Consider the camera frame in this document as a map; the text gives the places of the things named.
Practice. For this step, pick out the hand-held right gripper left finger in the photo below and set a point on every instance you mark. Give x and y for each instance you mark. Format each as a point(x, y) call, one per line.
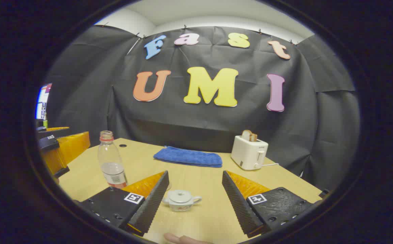
point(154, 203)

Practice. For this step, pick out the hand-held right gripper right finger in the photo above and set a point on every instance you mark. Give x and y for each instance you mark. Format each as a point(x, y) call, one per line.
point(237, 206)

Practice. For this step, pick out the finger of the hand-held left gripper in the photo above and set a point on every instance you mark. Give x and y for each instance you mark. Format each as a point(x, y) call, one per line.
point(52, 162)
point(73, 145)

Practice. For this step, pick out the white floral teacup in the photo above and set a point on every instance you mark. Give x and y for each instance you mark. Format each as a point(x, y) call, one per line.
point(181, 205)

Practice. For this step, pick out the clear plastic water bottle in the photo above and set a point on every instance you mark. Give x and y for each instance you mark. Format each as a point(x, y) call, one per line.
point(110, 159)

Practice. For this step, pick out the computer monitor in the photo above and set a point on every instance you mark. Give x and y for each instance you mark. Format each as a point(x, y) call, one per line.
point(43, 101)

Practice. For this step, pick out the white toaster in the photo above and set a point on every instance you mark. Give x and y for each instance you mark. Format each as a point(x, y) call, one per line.
point(247, 154)

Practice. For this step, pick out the blue towel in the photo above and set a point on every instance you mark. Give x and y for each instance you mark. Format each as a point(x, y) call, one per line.
point(189, 157)

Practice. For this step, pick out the brown toast slice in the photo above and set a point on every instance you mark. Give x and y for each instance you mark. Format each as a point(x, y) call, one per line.
point(254, 137)

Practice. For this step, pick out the white bread slice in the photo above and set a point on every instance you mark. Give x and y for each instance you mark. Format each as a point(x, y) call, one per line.
point(245, 135)

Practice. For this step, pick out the black backdrop cloth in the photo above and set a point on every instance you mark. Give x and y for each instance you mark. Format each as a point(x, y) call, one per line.
point(250, 135)

